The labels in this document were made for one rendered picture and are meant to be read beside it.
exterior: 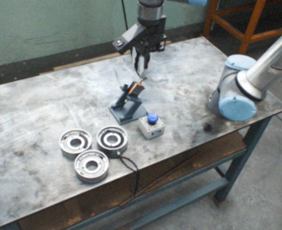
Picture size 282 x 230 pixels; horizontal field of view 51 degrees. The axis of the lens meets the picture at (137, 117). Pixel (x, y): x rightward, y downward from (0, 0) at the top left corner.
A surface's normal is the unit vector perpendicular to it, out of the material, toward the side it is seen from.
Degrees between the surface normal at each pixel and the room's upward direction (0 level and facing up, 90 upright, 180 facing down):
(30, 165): 0
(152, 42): 90
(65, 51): 90
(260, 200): 0
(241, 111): 97
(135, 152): 0
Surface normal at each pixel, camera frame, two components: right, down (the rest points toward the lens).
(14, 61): 0.47, 0.65
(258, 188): 0.07, -0.69
